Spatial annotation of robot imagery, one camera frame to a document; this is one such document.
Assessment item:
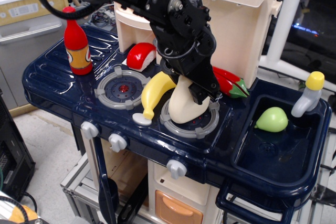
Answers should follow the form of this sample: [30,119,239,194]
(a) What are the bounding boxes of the cream toy detergent jug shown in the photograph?
[169,75,210,124]

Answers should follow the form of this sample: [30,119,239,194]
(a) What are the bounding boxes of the red toy ketchup bottle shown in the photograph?
[64,20,93,76]

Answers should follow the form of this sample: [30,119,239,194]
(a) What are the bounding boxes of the red toy chili pepper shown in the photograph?
[213,67,249,98]

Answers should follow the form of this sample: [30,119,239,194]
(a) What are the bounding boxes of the grey stove knob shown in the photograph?
[166,159,187,179]
[81,121,99,139]
[108,133,128,153]

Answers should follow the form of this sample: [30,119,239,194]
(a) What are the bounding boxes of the grey toy dishwasher unit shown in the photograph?
[1,0,66,110]

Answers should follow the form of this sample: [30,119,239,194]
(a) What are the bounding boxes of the grey right stove knob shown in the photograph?
[166,159,187,179]

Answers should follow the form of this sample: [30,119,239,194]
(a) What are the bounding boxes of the navy toy oven door handle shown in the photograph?
[93,136,117,224]

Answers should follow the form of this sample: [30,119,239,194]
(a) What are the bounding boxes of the grey stove burner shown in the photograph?
[160,100,219,139]
[94,66,150,110]

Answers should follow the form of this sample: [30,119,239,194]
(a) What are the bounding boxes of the red white toy sushi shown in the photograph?
[127,42,156,72]

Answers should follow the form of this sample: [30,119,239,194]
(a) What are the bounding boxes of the yellow toy banana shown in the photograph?
[141,71,176,120]

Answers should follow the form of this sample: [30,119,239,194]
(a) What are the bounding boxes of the grey toy faucet yellow cap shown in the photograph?
[291,71,324,118]

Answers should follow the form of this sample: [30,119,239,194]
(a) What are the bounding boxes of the navy toy kitchen countertop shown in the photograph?
[22,24,332,224]

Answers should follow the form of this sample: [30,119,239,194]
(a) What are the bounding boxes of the cream toy kitchen cabinet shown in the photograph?
[112,0,285,90]

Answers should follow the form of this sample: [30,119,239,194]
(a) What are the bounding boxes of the grey middle stove knob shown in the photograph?
[108,133,128,153]

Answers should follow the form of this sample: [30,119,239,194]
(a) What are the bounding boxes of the black computer case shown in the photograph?
[1,99,35,201]

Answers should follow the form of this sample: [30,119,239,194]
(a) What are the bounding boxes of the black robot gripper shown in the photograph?
[150,0,220,104]

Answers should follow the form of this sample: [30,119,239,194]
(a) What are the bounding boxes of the grey left stove burner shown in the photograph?
[94,66,150,110]

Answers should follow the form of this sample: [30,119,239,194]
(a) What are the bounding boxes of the small grey round button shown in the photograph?
[132,113,152,126]

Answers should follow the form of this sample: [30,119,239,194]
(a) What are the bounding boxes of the grey right stove burner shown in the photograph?
[160,100,219,139]

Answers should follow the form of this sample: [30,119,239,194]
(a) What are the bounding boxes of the orange toy drawer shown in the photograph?
[155,190,203,224]

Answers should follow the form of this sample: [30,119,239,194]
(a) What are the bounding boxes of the aluminium extrusion frame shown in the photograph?
[60,154,101,223]

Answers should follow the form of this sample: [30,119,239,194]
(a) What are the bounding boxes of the grey left stove knob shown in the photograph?
[81,121,99,139]

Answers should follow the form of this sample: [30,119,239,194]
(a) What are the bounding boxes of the green toy pear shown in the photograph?
[254,107,288,133]

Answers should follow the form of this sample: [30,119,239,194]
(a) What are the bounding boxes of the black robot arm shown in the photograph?
[40,0,222,104]

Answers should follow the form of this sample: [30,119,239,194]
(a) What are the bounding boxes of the yellow sponge object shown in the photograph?
[9,205,38,223]

